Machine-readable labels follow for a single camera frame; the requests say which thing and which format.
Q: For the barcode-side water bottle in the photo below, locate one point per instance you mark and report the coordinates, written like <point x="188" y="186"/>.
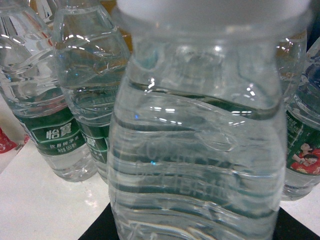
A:
<point x="30" y="87"/>

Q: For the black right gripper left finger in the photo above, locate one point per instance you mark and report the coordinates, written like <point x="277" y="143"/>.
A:
<point x="103" y="228"/>

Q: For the green-label water bottle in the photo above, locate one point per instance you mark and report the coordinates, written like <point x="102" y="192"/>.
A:
<point x="91" y="56"/>
<point x="198" y="136"/>
<point x="303" y="131"/>

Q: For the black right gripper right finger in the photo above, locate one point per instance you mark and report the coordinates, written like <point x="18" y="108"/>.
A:
<point x="288" y="228"/>

